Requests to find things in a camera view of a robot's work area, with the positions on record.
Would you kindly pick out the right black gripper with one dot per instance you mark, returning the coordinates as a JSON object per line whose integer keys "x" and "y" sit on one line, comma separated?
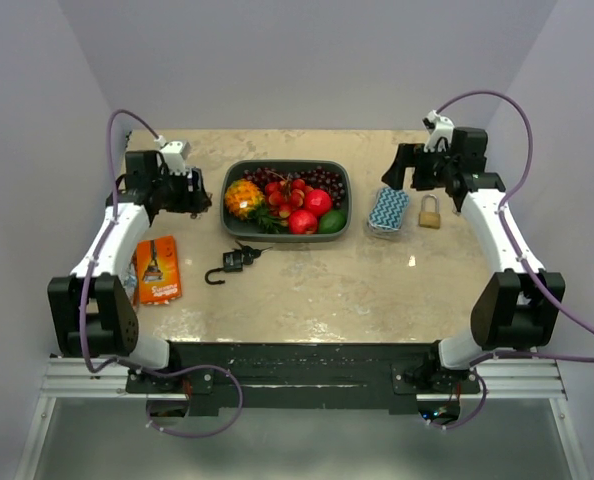
{"x": 408, "y": 155}

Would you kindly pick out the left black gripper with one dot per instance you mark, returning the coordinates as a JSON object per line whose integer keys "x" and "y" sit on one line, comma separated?
{"x": 195, "y": 201}

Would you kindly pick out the brass long-shackle padlock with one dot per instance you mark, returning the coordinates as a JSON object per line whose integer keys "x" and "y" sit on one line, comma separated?
{"x": 429, "y": 215}

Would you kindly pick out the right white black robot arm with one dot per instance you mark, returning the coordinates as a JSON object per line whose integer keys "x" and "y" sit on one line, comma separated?
{"x": 515, "y": 312}

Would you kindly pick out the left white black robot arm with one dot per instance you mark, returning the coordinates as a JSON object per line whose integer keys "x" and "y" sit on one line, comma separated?
{"x": 93, "y": 316}

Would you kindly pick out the grey fruit tray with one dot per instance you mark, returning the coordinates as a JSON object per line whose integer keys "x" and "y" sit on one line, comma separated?
{"x": 245, "y": 230}

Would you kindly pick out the toy pineapple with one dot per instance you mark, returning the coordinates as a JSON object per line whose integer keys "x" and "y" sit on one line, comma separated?
{"x": 244, "y": 200}

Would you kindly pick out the blue chevron sponge pack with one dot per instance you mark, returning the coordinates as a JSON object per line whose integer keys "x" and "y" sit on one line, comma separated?
{"x": 387, "y": 214}

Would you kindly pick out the black padlock with keys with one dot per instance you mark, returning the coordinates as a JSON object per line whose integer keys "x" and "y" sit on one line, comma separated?
{"x": 235, "y": 261}

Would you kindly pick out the orange razor package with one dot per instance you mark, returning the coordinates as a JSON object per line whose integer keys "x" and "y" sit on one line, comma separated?
{"x": 159, "y": 279}

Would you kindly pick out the dark grapes bunch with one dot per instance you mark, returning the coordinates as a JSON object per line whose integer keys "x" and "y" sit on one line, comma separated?
{"x": 317, "y": 178}

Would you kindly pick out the red cherries cluster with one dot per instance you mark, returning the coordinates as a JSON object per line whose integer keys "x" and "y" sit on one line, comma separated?
{"x": 284, "y": 197}

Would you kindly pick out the red small box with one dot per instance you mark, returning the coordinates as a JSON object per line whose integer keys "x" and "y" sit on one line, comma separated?
{"x": 130, "y": 282}

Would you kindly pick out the green lime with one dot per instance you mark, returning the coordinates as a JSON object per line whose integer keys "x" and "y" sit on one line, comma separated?
{"x": 332, "y": 222}

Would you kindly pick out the red apple back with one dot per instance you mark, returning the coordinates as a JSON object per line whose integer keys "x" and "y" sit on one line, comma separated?
{"x": 318, "y": 202}

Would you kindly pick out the red apple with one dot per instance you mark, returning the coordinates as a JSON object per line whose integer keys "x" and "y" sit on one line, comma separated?
{"x": 302, "y": 222}
{"x": 318, "y": 202}

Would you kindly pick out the red apple front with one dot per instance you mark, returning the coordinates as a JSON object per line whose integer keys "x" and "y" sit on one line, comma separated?
{"x": 302, "y": 222}

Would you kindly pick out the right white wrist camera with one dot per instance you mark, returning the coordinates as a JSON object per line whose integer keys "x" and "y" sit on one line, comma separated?
{"x": 440, "y": 132}

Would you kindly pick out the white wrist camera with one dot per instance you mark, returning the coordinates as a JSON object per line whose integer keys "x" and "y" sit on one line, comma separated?
{"x": 440, "y": 132}
{"x": 173, "y": 154}

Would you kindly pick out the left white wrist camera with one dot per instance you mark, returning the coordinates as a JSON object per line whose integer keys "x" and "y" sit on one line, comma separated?
{"x": 173, "y": 154}

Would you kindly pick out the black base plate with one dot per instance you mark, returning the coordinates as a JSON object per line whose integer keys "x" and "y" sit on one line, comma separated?
{"x": 348, "y": 376}

